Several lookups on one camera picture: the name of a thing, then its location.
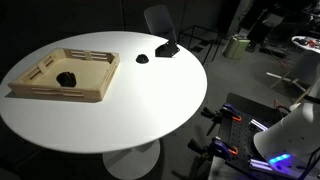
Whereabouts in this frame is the black metal frame stand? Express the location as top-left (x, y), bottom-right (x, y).
top-left (177, 24), bottom-right (224, 66)

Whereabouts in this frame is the white wooden slat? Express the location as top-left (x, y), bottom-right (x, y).
top-left (266, 71), bottom-right (308, 93)

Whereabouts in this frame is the white round side table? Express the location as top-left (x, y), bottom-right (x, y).
top-left (291, 34), bottom-right (320, 54)

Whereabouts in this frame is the silver aluminium rail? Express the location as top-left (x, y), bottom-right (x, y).
top-left (249, 158), bottom-right (279, 173)
top-left (249, 119), bottom-right (269, 133)

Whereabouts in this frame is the green canister container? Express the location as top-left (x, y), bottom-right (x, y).
top-left (222, 34), bottom-right (251, 60)

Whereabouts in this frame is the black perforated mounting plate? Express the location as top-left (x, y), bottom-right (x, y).
top-left (218, 109), bottom-right (292, 175)

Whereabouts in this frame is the grey plastic chair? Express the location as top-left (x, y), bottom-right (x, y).
top-left (143, 4), bottom-right (178, 43)

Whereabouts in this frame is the purple orange spring clamp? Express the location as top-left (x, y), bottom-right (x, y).
top-left (200, 103), bottom-right (243, 136)
top-left (187, 136), bottom-right (240, 161)

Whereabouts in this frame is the white table pedestal foot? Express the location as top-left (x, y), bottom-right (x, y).
top-left (102, 138), bottom-right (162, 180)

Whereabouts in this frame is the black lumpy object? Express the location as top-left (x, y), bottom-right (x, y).
top-left (55, 71), bottom-right (78, 88)

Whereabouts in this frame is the small black dome object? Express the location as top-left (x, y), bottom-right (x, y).
top-left (135, 53), bottom-right (150, 64)

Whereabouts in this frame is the light wooden slotted tray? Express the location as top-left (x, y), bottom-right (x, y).
top-left (7, 47), bottom-right (121, 104)

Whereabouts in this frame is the black angled bracket stand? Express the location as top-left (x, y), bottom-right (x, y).
top-left (154, 39), bottom-right (181, 58)

